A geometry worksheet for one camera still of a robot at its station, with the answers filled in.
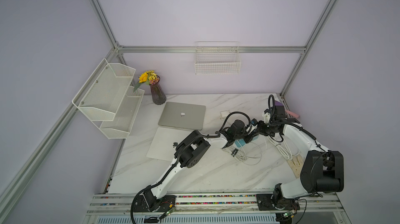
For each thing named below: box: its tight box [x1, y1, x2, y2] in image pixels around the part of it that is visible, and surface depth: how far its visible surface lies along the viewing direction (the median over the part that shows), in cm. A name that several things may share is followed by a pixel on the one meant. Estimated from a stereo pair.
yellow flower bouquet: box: [133, 69, 160, 93], surface depth 99 cm
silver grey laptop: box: [157, 101, 207, 131], surface depth 110 cm
